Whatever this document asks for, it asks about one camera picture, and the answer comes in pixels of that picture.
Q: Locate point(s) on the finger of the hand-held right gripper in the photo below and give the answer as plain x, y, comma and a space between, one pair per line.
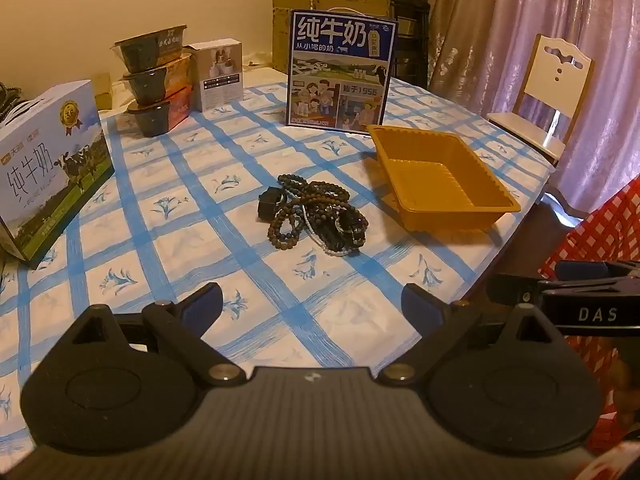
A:
515, 290
600, 272

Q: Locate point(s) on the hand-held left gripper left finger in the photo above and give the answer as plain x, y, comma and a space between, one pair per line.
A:
202, 307

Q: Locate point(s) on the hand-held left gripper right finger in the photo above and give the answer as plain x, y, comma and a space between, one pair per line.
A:
421, 307

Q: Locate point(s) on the black wristwatch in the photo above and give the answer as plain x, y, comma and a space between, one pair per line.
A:
352, 227

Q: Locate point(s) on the yellow plastic tray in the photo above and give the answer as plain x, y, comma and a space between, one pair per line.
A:
440, 185

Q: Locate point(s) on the black smartwatch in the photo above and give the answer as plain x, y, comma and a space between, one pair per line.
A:
269, 202

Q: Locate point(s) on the wooden table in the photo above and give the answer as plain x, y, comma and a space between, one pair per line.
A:
520, 250

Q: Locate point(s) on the red checked cloth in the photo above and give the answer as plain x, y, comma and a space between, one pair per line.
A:
600, 230

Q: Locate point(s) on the red-label instant noodle bowl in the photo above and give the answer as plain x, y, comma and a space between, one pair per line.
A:
160, 115

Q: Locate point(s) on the white wooden chair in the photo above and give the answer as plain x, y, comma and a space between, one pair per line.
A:
550, 75

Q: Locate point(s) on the pale blue milk box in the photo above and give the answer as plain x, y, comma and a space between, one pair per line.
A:
50, 170

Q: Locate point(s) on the yellow-label instant noodle bowl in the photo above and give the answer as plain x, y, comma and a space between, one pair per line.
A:
155, 82

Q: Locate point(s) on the small white product box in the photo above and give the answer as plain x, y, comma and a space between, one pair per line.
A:
220, 75

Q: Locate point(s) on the small brown carton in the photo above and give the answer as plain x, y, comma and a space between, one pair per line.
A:
102, 91

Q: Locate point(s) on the blue milk carton box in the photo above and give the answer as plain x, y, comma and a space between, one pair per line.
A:
340, 70

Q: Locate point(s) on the black instant noodle bowl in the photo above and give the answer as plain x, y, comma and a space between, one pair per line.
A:
150, 50

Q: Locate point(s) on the pink patterned curtain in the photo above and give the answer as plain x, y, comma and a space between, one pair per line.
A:
525, 5

